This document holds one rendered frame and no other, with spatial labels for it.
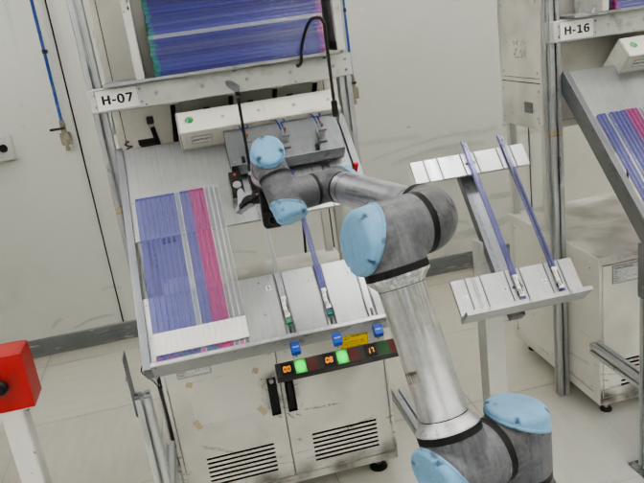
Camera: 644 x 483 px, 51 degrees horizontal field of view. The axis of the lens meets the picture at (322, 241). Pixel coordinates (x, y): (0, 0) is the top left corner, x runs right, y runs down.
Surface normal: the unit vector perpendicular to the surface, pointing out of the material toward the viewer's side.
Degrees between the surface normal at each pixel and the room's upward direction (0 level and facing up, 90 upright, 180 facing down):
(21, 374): 90
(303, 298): 43
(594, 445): 0
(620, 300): 90
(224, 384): 90
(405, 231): 69
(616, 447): 0
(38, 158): 90
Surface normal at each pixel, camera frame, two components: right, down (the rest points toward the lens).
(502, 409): -0.02, -0.97
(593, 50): 0.21, 0.27
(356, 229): -0.89, 0.14
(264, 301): 0.04, -0.51
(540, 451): 0.50, 0.20
